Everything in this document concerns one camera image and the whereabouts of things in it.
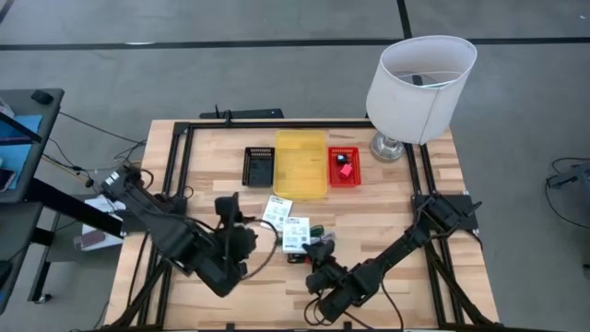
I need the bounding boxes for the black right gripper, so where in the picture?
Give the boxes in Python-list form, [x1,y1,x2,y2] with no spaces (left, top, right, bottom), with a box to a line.
[302,238,348,297]

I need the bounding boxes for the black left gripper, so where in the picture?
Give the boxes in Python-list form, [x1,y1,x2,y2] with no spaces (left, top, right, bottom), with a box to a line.
[214,192,258,264]

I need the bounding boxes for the white cardboard box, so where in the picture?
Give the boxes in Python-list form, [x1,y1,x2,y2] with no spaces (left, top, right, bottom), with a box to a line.
[281,216,312,254]
[261,195,294,231]

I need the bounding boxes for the yellow translucent plastic bin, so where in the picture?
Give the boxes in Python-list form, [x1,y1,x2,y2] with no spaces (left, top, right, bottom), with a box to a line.
[273,129,328,200]

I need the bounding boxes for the black slotted plastic basket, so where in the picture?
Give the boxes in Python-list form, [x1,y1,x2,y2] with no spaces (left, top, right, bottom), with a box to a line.
[242,146,276,188]

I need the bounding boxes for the red slotted plastic basket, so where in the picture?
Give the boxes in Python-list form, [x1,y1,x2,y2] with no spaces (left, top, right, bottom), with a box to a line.
[327,146,362,188]

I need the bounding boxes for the silver table lamp base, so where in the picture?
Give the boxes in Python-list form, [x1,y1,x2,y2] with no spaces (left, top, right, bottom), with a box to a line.
[370,131,407,162]

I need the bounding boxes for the white papers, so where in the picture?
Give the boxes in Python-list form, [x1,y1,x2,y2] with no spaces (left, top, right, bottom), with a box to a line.
[81,194,126,253]

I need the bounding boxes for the dark red wallet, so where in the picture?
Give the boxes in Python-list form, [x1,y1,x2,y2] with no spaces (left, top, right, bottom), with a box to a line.
[74,230,107,250]

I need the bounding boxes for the white fabric lamp shade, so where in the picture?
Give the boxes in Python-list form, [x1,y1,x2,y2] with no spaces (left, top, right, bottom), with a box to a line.
[365,35,478,147]

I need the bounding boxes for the grey side table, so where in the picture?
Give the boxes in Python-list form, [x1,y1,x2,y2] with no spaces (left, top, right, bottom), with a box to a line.
[0,87,65,204]

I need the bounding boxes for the blue folder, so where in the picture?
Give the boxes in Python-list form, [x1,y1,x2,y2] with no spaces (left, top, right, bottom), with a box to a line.
[0,113,43,190]

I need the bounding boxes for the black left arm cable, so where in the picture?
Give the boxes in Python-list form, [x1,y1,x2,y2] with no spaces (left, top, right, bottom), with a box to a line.
[237,219,281,281]

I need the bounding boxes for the black metal table frame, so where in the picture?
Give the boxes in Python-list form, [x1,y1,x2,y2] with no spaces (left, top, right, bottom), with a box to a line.
[103,118,499,332]

